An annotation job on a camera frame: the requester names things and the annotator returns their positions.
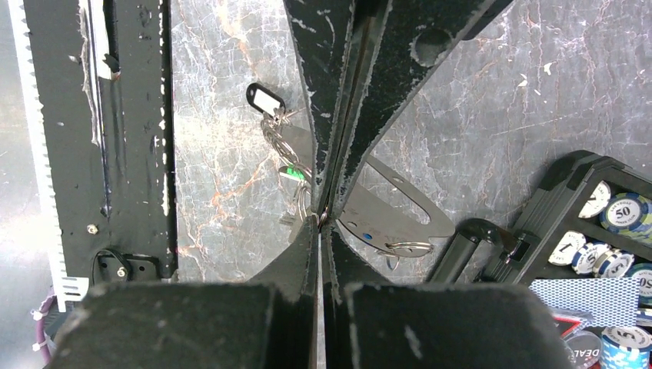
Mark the black poker chip case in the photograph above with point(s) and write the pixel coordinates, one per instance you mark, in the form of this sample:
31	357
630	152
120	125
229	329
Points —
590	217

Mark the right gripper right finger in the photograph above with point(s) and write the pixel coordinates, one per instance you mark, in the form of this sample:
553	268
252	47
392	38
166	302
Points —
372	323

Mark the clear dealer button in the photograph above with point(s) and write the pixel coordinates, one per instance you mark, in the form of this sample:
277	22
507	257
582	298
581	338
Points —
584	348

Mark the metal keyring with tags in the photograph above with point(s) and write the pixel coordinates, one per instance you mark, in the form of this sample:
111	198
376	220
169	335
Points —
369	218

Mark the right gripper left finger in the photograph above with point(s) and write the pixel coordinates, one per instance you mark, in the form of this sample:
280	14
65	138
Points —
266	322

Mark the light blue chip stack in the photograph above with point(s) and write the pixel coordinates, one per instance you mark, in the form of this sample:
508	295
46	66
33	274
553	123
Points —
625	347

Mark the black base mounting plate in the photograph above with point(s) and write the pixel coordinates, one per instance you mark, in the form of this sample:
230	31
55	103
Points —
104	79

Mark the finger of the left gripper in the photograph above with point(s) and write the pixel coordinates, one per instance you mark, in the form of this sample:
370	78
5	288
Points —
401	48
333	43

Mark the blue playing card deck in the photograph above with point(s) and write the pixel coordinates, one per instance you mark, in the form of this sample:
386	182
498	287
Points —
612	302

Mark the white cable duct rail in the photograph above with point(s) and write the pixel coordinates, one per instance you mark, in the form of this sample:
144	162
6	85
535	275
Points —
68	290

